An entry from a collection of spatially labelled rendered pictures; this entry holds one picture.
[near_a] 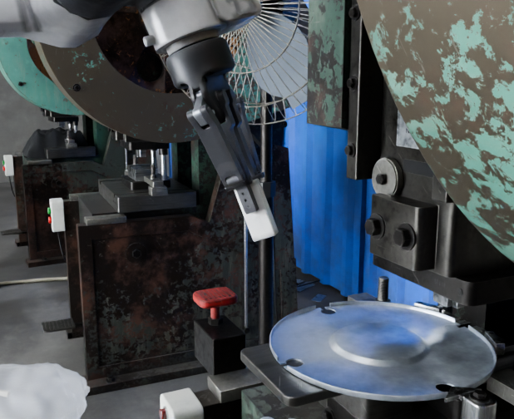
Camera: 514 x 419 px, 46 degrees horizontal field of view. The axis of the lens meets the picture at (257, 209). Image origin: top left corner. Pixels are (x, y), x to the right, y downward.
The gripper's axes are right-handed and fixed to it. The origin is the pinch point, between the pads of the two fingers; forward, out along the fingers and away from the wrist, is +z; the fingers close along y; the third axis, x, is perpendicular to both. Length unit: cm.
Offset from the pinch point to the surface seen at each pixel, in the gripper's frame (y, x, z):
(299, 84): -79, -9, -15
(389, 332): -10.7, 7.8, 23.1
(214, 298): -22.3, -21.6, 15.5
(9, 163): -263, -256, -43
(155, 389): -113, -107, 69
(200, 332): -22.3, -26.6, 20.6
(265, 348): -2.3, -6.5, 18.2
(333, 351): -3.7, 1.6, 21.1
